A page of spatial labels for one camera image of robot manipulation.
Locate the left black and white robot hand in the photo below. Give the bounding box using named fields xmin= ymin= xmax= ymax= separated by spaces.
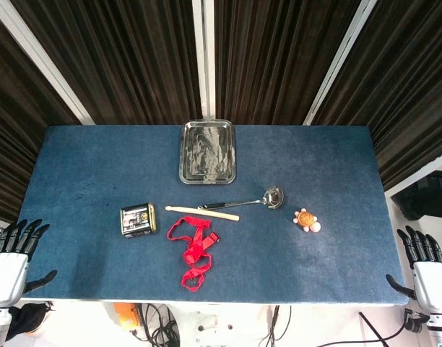
xmin=0 ymin=218 xmax=59 ymax=307

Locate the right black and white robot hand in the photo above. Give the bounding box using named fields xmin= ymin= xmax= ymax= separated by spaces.
xmin=386 ymin=226 xmax=442 ymax=316

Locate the orange toy turtle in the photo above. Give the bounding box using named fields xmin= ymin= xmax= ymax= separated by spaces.
xmin=292 ymin=208 xmax=321 ymax=233

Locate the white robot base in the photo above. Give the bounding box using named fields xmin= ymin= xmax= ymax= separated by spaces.
xmin=175 ymin=305 xmax=269 ymax=347

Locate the black thin rod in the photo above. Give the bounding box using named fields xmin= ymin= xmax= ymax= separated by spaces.
xmin=357 ymin=311 xmax=406 ymax=347

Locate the black equipment case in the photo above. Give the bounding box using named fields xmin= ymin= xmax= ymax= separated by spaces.
xmin=391 ymin=168 xmax=442 ymax=222

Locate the orange device under table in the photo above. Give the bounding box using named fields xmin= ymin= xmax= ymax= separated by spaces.
xmin=112 ymin=303 xmax=143 ymax=333

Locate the dark brown pleated curtain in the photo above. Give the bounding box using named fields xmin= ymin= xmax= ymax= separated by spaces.
xmin=213 ymin=0 xmax=363 ymax=126
xmin=11 ymin=0 xmax=204 ymax=126
xmin=0 ymin=10 xmax=81 ymax=222
xmin=311 ymin=0 xmax=442 ymax=192

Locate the blue felt table cover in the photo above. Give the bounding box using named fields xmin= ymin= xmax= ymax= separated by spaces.
xmin=17 ymin=124 xmax=417 ymax=307

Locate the black luncheon meat can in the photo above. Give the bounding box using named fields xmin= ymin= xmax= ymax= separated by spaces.
xmin=120 ymin=202 xmax=158 ymax=239

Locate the wooden drumstick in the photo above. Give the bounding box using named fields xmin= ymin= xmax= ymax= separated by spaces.
xmin=165 ymin=205 xmax=241 ymax=222

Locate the rectangular stainless steel tray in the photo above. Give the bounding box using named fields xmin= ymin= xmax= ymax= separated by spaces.
xmin=178 ymin=120 xmax=237 ymax=186

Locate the white frame post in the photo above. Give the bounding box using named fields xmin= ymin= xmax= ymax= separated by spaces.
xmin=383 ymin=147 xmax=442 ymax=198
xmin=191 ymin=0 xmax=217 ymax=122
xmin=302 ymin=0 xmax=379 ymax=126
xmin=0 ymin=0 xmax=95 ymax=126

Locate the black cable bundle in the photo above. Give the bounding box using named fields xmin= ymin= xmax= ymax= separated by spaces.
xmin=134 ymin=304 xmax=179 ymax=347

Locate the steel ladle with black handle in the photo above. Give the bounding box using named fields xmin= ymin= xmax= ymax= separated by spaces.
xmin=198 ymin=185 xmax=285 ymax=210

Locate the red webbing strap harness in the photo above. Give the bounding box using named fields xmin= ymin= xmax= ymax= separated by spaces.
xmin=166 ymin=215 xmax=221 ymax=292

